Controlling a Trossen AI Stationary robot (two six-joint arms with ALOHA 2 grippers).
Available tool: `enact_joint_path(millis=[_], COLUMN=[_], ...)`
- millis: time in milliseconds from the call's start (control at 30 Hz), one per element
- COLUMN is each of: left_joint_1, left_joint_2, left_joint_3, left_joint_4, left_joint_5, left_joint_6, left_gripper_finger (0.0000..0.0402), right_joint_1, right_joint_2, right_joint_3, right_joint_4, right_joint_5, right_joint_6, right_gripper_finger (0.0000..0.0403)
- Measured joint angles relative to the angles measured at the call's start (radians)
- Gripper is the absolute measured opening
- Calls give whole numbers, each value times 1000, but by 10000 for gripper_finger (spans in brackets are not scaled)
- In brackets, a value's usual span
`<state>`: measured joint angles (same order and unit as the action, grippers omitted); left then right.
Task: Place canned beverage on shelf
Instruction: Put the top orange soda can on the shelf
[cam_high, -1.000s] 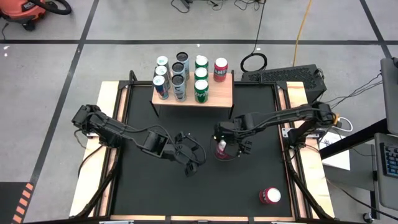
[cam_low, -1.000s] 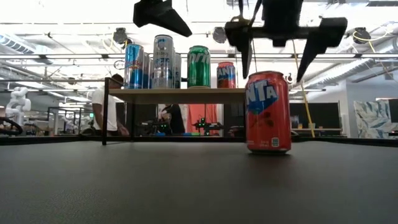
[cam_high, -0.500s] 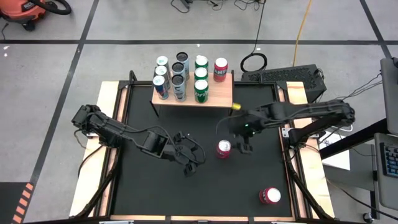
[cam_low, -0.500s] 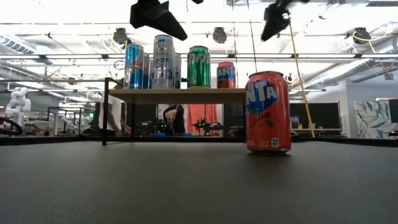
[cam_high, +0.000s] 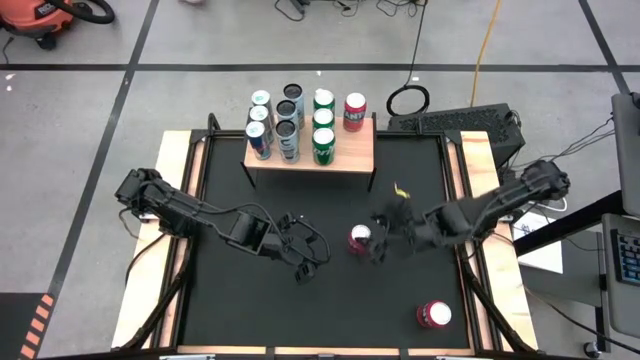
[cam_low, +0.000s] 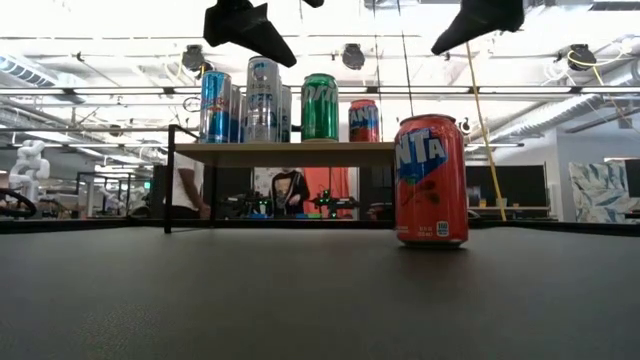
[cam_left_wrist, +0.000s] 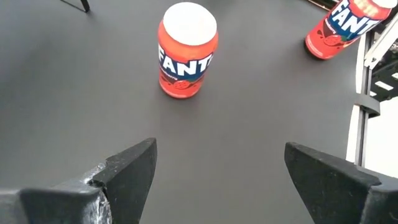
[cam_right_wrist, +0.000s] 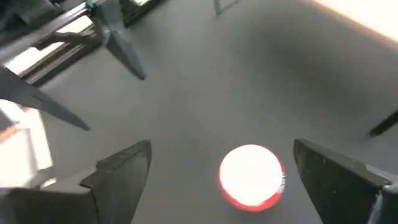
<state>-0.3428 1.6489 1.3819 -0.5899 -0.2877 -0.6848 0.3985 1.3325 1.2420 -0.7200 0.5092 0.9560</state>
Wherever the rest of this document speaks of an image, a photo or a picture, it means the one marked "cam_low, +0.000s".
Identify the green soda can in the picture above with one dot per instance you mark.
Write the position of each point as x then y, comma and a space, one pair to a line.
320, 110

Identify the black partition panel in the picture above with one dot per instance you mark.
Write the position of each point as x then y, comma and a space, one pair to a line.
520, 185

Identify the person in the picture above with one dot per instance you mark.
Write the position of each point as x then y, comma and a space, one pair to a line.
187, 185
290, 192

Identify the black ceiling camera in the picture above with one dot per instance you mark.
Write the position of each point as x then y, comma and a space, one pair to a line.
192, 57
353, 56
582, 56
465, 126

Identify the black computer monitor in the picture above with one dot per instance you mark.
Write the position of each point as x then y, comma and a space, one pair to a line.
634, 177

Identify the red soda can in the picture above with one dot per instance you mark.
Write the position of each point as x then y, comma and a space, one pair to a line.
430, 190
364, 122

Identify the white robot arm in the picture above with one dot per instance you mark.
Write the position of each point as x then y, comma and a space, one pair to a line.
30, 170

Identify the black background robot arm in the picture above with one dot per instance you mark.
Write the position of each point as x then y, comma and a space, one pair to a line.
335, 202
247, 205

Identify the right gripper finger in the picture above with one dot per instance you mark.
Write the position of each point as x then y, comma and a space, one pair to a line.
485, 17

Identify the small wooden shelf black legs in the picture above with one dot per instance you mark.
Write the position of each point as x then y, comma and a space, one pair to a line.
290, 152

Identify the black table mat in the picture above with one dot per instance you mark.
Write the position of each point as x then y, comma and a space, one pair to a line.
150, 310

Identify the white patterned panel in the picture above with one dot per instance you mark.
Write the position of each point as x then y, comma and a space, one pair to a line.
262, 180

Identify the orange hanging cloth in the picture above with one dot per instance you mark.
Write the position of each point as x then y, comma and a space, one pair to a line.
325, 182

